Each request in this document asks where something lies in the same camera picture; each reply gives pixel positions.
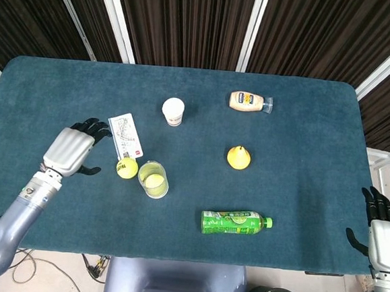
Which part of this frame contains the thin grey frame post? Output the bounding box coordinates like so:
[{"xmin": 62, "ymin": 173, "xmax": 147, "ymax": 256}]
[{"xmin": 42, "ymin": 0, "xmax": 102, "ymax": 62}]

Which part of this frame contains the wide white frame post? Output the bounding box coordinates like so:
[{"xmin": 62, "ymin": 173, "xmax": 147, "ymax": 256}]
[{"xmin": 90, "ymin": 0, "xmax": 141, "ymax": 64}]

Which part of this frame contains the beige mayonnaise squeeze bottle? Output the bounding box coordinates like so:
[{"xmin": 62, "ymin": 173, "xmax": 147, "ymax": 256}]
[{"xmin": 228, "ymin": 90, "xmax": 275, "ymax": 115}]

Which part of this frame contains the black cable bundle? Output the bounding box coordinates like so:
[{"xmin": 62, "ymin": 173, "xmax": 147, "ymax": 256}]
[{"xmin": 80, "ymin": 252, "xmax": 111, "ymax": 285}]

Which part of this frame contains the thin beige cable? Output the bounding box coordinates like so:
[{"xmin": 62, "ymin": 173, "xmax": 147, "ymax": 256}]
[{"xmin": 11, "ymin": 247, "xmax": 88, "ymax": 289}]

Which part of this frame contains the yellow pear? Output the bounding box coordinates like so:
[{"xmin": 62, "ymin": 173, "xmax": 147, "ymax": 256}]
[{"xmin": 226, "ymin": 143, "xmax": 253, "ymax": 171}]

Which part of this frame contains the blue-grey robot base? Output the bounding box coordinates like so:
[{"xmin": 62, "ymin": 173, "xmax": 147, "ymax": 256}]
[{"xmin": 101, "ymin": 254, "xmax": 250, "ymax": 292}]

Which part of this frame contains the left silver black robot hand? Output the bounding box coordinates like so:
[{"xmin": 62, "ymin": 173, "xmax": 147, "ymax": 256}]
[{"xmin": 39, "ymin": 113, "xmax": 114, "ymax": 181}]

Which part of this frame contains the clear plastic ball tube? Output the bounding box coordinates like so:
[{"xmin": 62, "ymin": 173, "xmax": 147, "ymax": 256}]
[{"xmin": 135, "ymin": 160, "xmax": 171, "ymax": 201}]

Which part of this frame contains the blue table cloth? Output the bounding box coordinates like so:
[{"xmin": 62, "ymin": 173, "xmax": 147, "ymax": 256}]
[{"xmin": 0, "ymin": 53, "xmax": 389, "ymax": 279}]

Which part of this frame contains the white shelf frame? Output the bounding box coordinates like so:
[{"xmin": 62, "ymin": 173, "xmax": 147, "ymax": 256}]
[{"xmin": 361, "ymin": 145, "xmax": 390, "ymax": 202}]

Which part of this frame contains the green drink bottle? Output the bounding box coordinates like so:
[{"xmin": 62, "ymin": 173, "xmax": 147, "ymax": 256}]
[{"xmin": 199, "ymin": 206, "xmax": 274, "ymax": 241}]

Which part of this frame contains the yellow-green tennis ball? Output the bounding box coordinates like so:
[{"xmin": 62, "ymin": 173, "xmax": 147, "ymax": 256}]
[
  {"xmin": 143, "ymin": 173, "xmax": 167, "ymax": 194},
  {"xmin": 115, "ymin": 156, "xmax": 139, "ymax": 181}
]

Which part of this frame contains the dark brown curtain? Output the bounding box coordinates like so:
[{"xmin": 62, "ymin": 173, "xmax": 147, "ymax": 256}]
[{"xmin": 0, "ymin": 0, "xmax": 390, "ymax": 152}]

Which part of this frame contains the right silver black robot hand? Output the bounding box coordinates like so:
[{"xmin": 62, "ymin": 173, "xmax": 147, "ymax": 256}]
[{"xmin": 342, "ymin": 184, "xmax": 390, "ymax": 274}]

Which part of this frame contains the white paper cup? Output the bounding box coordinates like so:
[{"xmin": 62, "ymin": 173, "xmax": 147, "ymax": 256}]
[{"xmin": 160, "ymin": 96, "xmax": 187, "ymax": 128}]

